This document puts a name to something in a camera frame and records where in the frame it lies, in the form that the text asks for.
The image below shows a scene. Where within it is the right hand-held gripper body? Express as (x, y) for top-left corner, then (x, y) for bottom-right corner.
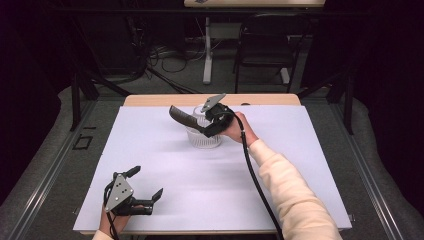
(200, 93), (236, 132)

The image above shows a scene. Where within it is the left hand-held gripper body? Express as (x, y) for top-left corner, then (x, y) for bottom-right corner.
(103, 172), (154, 216)

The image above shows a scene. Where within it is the white plastic basket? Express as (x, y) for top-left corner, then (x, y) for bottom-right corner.
(185, 104), (224, 150)

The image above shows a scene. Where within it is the person's right hand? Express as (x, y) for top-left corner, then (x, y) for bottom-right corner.
(219, 112), (259, 145)

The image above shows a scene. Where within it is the person's left hand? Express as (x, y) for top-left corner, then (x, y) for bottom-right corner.
(98, 204), (146, 236)

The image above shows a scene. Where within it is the white table sheet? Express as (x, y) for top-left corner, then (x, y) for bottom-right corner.
(73, 104), (353, 233)

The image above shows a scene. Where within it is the background desk with white legs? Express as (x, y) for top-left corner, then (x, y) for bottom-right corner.
(183, 0), (328, 85)

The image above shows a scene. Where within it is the wooden table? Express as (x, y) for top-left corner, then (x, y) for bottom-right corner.
(79, 93), (345, 236)

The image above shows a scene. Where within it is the grey box under desk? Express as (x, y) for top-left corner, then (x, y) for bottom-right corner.
(209, 22), (243, 40)

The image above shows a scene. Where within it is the black chair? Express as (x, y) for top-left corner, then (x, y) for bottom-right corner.
(233, 13), (313, 94)

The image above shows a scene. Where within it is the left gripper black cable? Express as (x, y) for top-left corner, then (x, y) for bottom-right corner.
(103, 181), (121, 240)

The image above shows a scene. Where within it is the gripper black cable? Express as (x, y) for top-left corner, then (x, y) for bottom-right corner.
(218, 109), (285, 240)
(103, 181), (121, 240)

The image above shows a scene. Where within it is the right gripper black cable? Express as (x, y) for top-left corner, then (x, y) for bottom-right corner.
(218, 109), (285, 240)

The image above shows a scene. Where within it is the tangle of floor cables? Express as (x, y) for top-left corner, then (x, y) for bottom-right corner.
(143, 33), (208, 95)

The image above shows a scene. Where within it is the aluminium floor rail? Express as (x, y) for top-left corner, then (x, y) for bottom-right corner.
(4, 99), (98, 240)
(328, 103), (405, 240)

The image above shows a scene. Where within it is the black metal frame post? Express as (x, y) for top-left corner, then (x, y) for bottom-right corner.
(69, 71), (82, 132)

